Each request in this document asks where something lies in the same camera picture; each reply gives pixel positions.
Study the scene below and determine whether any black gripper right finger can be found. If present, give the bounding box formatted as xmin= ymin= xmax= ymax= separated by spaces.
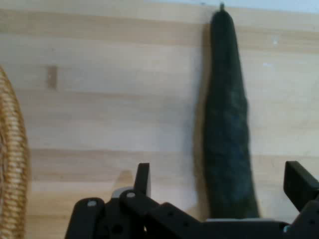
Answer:
xmin=284 ymin=161 xmax=319 ymax=239

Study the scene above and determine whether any light wooden cutting board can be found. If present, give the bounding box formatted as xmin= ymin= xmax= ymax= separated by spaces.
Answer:
xmin=0 ymin=1 xmax=319 ymax=239

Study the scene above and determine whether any long dark green cucumber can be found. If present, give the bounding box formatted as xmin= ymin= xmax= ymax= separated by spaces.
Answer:
xmin=199 ymin=2 xmax=261 ymax=221

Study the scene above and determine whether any oval wicker basket with handles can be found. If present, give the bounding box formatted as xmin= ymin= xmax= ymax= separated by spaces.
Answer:
xmin=0 ymin=64 xmax=32 ymax=239

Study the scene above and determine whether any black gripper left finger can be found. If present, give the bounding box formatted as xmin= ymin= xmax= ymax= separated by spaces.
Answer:
xmin=64 ymin=163 xmax=207 ymax=239

